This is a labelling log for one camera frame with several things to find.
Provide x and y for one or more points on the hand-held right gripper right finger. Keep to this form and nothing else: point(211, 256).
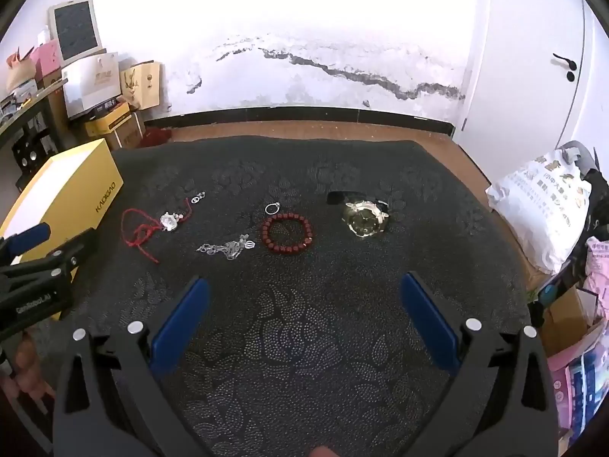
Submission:
point(428, 321)

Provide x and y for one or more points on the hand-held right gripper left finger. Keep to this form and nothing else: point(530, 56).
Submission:
point(181, 323)

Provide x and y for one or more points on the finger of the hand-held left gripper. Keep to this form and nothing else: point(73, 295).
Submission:
point(71, 254)
point(29, 238)

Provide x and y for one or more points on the yellow jewelry box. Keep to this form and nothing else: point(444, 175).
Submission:
point(97, 190)

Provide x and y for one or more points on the small silver earring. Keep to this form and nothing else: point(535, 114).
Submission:
point(197, 196)

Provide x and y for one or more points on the person's left hand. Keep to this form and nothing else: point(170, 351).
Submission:
point(26, 369)

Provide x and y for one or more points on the dark storage shelf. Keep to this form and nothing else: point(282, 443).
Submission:
point(28, 123)

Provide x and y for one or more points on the black patterned table cloth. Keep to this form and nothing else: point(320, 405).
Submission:
point(304, 342)

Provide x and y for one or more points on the brown cardboard box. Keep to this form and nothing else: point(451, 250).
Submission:
point(126, 135)

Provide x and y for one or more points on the yellow and black box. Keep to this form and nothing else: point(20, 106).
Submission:
point(107, 120)

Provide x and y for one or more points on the open cardboard box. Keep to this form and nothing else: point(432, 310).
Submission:
point(571, 319)

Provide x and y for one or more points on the red cloth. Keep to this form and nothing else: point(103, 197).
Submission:
point(154, 137)

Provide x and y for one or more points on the white printed plastic bag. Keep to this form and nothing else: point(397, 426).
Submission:
point(537, 209)

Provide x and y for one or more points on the pink printed box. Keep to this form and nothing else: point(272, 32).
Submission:
point(571, 390)

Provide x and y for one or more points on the white gift box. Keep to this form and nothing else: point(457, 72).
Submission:
point(90, 83)

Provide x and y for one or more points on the pink gift box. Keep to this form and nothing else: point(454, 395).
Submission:
point(47, 59)

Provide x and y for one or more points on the pink packet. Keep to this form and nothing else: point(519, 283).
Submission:
point(599, 266)

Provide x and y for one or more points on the tan cardboard box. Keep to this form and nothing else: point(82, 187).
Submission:
point(140, 83)

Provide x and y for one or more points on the white framed dark board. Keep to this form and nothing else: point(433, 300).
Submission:
point(73, 26)

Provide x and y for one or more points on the white door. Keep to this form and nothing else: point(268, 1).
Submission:
point(523, 57)

